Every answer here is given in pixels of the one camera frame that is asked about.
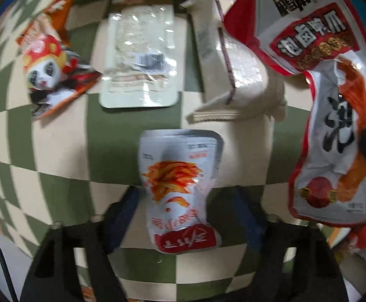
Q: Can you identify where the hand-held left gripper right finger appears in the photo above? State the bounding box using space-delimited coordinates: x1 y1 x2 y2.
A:
233 185 350 302

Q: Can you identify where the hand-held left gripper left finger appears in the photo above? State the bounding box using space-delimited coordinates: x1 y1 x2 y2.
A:
20 186 143 302

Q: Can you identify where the white and orange snack packet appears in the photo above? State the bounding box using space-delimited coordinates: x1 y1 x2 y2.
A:
288 53 366 227

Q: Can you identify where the white pouch with orange print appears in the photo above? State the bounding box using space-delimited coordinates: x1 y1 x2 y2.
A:
138 129 225 254

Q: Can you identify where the red and white snack packet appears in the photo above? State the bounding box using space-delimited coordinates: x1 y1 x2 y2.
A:
224 0 366 77

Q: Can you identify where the orange panda snack packet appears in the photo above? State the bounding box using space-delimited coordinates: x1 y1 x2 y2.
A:
16 0 103 123

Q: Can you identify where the green checkered tablecloth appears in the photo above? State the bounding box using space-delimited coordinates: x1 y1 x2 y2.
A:
0 0 366 302

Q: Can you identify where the clear white tray packet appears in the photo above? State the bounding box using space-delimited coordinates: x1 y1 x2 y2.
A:
99 0 184 109

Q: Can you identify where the black cable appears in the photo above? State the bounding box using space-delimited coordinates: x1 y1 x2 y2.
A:
0 208 20 302

